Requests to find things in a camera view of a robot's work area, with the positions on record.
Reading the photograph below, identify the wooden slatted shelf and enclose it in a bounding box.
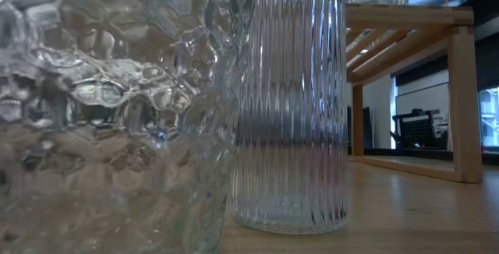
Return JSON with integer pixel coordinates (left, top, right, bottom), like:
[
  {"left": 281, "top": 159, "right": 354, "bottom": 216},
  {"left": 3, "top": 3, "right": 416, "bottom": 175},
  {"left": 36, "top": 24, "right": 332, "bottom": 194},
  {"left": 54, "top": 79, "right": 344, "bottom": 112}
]
[{"left": 345, "top": 3, "right": 484, "bottom": 185}]

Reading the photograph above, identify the clear ribbed cylinder vase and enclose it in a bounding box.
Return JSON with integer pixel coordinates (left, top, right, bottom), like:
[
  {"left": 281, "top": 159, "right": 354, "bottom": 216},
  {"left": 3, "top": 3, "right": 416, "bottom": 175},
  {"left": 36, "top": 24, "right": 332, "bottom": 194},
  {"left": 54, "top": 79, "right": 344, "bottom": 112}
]
[{"left": 230, "top": 0, "right": 349, "bottom": 235}]

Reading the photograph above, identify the black upright panel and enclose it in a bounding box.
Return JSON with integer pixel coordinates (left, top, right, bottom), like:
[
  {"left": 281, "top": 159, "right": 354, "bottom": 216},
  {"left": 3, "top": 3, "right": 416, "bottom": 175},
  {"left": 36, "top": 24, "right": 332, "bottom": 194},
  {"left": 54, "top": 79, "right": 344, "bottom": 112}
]
[{"left": 346, "top": 104, "right": 374, "bottom": 150}]

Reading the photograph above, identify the clear hammered glass vase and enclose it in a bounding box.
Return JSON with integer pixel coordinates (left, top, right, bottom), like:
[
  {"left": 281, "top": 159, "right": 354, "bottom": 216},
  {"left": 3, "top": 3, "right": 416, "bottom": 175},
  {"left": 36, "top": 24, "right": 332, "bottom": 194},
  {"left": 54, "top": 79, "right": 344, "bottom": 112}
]
[{"left": 0, "top": 0, "right": 257, "bottom": 254}]

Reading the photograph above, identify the black pegboard cart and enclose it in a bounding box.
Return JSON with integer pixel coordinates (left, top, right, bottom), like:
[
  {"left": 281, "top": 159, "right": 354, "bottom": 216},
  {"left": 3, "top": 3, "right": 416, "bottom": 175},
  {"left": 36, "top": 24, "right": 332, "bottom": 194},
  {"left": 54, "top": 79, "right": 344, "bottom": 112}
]
[{"left": 391, "top": 108, "right": 449, "bottom": 150}]

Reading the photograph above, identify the white board panel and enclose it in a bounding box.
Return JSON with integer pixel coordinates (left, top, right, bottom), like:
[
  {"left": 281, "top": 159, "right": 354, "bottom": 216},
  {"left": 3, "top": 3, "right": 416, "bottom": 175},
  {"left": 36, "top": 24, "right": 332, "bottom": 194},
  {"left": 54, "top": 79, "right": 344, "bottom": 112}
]
[{"left": 395, "top": 81, "right": 450, "bottom": 117}]

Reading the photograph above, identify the glass window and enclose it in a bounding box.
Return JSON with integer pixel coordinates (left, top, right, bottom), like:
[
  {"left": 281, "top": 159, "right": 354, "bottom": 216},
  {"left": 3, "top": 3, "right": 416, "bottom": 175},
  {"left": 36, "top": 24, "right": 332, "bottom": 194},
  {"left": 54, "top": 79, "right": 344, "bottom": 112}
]
[{"left": 478, "top": 86, "right": 499, "bottom": 148}]

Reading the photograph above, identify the black aluminium table frame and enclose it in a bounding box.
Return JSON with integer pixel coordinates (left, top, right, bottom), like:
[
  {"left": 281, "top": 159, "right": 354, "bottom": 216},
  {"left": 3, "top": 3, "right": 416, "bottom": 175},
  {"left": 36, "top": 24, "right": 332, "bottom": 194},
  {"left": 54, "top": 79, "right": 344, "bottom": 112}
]
[{"left": 348, "top": 146, "right": 499, "bottom": 166}]

